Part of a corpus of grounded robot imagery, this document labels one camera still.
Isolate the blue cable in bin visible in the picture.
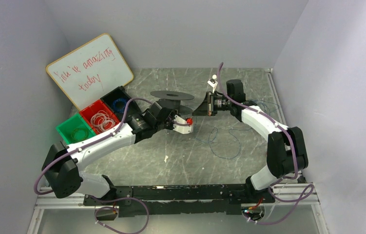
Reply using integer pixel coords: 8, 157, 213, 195
112, 97, 131, 114

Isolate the black spool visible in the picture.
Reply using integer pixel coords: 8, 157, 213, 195
150, 90, 194, 115

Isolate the black bin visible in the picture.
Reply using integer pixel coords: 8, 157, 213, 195
100, 86, 142, 120

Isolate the green bin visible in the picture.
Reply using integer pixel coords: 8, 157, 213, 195
56, 114, 96, 144

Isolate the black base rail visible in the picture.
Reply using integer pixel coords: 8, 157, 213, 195
83, 181, 274, 217

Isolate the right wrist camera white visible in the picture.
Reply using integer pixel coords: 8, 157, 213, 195
207, 74, 218, 93

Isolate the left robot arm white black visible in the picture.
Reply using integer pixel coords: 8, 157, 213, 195
41, 102, 193, 198

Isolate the white cable coil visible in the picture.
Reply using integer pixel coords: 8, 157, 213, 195
90, 110, 117, 133

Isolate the blue cable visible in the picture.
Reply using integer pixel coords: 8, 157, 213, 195
195, 98, 282, 160
112, 97, 131, 114

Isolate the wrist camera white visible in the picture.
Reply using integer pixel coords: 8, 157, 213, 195
207, 74, 218, 93
172, 115, 193, 135

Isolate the red bin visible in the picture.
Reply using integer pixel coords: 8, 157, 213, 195
79, 100, 120, 135

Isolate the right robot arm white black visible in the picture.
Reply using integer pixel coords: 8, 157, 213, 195
192, 79, 308, 191

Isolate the green cable coil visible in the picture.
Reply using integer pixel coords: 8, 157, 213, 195
70, 127, 90, 141

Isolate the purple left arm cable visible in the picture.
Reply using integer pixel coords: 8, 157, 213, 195
33, 97, 190, 234

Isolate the whiteboard with red writing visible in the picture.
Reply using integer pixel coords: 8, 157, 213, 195
46, 33, 134, 110

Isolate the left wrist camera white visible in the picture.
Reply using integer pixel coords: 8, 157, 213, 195
172, 115, 193, 135

